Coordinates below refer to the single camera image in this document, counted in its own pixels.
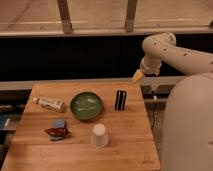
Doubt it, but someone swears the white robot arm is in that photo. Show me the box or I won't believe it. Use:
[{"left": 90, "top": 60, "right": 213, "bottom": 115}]
[{"left": 133, "top": 32, "right": 213, "bottom": 171}]

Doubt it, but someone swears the green bowl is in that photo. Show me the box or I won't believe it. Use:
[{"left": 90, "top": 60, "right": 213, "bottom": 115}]
[{"left": 70, "top": 92, "right": 103, "bottom": 121}]

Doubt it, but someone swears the white tube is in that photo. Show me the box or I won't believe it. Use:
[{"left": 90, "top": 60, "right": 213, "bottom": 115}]
[{"left": 33, "top": 97, "right": 66, "bottom": 113}]

